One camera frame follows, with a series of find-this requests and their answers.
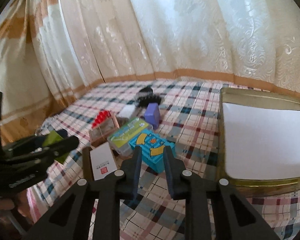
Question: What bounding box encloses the green soccer toy block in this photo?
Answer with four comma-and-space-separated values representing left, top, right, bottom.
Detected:
41, 130, 70, 165

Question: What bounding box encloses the white oriental club box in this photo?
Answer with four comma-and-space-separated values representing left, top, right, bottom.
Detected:
90, 142, 117, 181

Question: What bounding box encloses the green label plastic case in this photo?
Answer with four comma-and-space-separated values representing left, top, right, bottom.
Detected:
107, 117, 153, 157

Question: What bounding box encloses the pink framed picture box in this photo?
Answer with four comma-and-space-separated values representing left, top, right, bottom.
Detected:
89, 116, 119, 147

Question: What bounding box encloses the teal toy brick block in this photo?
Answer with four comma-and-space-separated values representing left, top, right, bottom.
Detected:
129, 129, 176, 173

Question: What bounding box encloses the purple rectangular block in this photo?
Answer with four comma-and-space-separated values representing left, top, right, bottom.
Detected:
144, 103, 160, 130

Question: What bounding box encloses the person's left hand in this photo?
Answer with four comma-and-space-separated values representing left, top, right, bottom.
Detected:
0, 190, 31, 218

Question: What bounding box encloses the gold metal tin tray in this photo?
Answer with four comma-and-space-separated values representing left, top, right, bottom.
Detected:
216, 88, 300, 197

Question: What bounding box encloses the white power adapter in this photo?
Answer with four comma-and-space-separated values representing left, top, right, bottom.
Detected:
117, 105, 138, 120

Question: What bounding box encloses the cream floral curtain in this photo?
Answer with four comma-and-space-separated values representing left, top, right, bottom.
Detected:
0, 0, 300, 143

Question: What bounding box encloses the black hair claw clip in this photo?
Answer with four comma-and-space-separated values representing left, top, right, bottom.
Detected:
135, 86, 162, 108

